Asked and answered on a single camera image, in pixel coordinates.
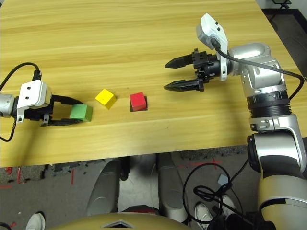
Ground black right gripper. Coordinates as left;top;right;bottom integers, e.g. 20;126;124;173
164;48;221;93

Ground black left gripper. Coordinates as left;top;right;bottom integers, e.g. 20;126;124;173
24;95;84;127

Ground green wooden block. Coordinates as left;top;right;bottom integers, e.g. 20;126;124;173
70;104;94;122

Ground yellow wooden block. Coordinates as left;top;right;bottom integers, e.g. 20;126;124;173
95;89;118;110

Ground red wooden block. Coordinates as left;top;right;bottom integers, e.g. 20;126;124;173
130;92;147;112

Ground black square marker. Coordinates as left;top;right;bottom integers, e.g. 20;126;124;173
130;95;149;113

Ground grey left robot leg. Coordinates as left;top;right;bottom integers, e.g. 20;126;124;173
86;159;122;216

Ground grey robot leg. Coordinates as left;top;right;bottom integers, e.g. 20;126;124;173
157;153;189;222
86;159;122;216

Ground blue-grey paper scrap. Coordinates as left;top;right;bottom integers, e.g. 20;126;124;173
217;174;230;185

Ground white sneaker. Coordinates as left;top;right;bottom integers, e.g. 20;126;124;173
194;202;214;225
25;212;46;230
222;194;237;211

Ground grey right robot leg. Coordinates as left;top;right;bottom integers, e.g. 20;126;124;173
157;153;189;222

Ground gold robot torso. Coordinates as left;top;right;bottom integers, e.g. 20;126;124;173
47;212;192;230

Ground black chair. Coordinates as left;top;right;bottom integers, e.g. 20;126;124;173
272;0;292;10

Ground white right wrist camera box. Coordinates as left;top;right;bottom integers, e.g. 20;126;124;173
196;13;229;81

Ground black left wrist camera cable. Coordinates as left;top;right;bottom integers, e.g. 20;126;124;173
0;62;43;142

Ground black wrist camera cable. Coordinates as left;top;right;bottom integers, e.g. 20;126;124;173
0;62;43;142
211;38;305;101

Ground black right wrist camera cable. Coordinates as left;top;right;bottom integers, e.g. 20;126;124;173
211;38;305;101

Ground black floor cable bundle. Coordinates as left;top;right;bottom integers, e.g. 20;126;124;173
182;159;251;230

